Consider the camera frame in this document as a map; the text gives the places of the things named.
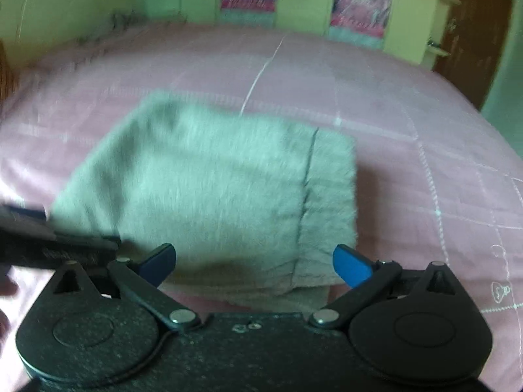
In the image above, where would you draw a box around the grey-green pant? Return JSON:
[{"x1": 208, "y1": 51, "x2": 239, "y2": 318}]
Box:
[{"x1": 51, "y1": 92, "x2": 357, "y2": 312}]

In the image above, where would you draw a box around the person's left hand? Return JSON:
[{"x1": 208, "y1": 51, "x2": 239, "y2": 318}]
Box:
[{"x1": 0, "y1": 264, "x2": 21, "y2": 351}]

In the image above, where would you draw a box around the pink checked bedsheet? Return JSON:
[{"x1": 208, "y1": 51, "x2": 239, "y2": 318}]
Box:
[{"x1": 1, "y1": 22, "x2": 522, "y2": 391}]

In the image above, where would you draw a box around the orange striped pillow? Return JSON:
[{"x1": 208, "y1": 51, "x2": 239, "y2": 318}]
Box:
[{"x1": 0, "y1": 41, "x2": 19, "y2": 103}]

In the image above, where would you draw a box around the cream curved headboard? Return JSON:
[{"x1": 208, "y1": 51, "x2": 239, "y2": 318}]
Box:
[{"x1": 1, "y1": 0, "x2": 145, "y2": 66}]

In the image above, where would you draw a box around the grey crumpled cloth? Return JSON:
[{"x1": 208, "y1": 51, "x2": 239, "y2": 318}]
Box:
[{"x1": 109, "y1": 11, "x2": 143, "y2": 31}]

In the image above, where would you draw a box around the right pink calendar poster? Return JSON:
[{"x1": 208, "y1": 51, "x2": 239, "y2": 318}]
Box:
[{"x1": 330, "y1": 0, "x2": 393, "y2": 41}]

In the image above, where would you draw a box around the light green wardrobe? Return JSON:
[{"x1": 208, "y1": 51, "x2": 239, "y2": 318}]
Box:
[{"x1": 145, "y1": 0, "x2": 441, "y2": 65}]

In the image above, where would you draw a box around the brown wooden door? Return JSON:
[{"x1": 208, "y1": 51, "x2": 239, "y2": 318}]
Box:
[{"x1": 434, "y1": 0, "x2": 513, "y2": 110}]

